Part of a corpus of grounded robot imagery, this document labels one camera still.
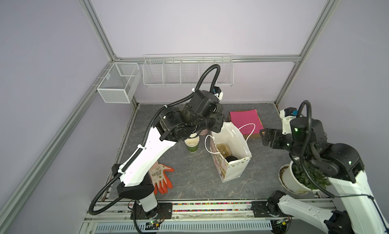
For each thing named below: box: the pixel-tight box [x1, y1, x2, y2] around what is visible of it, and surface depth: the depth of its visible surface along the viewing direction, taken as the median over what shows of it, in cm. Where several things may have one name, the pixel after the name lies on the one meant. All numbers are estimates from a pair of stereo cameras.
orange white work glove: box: [148, 161, 175, 195], surface depth 84 cm
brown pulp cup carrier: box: [216, 143, 231, 159], surface depth 94 cm
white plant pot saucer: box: [278, 164, 306, 199], surface depth 82 cm
